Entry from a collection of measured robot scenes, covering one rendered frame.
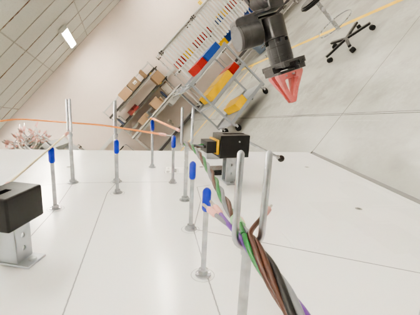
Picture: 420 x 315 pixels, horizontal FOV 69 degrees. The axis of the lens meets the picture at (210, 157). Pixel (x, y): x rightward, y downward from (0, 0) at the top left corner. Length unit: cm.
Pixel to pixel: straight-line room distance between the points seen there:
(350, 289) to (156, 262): 18
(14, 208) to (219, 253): 20
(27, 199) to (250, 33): 57
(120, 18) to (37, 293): 871
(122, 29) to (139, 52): 70
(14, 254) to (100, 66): 836
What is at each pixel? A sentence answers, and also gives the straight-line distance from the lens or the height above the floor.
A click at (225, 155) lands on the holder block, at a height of 114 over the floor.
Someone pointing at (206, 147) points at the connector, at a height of 118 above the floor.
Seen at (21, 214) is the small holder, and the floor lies 132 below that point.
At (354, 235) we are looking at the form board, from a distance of 43.
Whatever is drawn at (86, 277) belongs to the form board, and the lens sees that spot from 32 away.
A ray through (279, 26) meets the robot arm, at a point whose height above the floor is 119.
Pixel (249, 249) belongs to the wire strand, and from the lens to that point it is 17.
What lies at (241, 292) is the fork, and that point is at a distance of 20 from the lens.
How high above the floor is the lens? 131
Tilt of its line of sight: 16 degrees down
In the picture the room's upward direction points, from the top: 49 degrees counter-clockwise
